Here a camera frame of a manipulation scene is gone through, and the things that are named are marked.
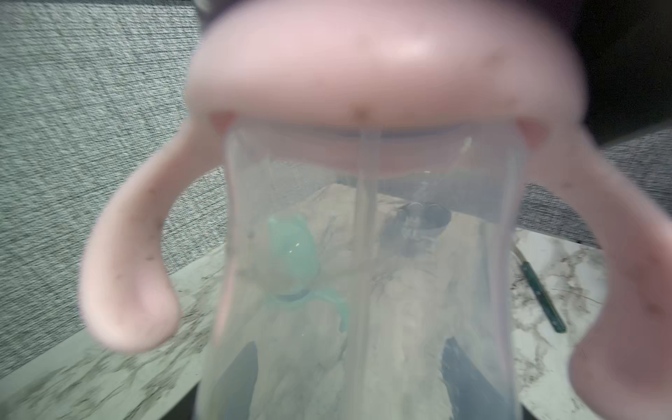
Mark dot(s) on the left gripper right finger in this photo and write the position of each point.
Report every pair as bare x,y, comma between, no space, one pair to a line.
472,396

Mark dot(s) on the dark blue flower dish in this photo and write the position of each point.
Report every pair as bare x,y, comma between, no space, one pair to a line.
419,222

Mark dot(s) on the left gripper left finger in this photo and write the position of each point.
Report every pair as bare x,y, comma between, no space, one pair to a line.
230,398

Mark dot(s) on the clear bottle front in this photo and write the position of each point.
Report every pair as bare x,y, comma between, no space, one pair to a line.
365,340

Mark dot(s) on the mint bottle cap front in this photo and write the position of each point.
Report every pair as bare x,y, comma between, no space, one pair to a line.
295,263

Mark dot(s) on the purple nipple collar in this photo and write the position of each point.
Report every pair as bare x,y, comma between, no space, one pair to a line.
209,10

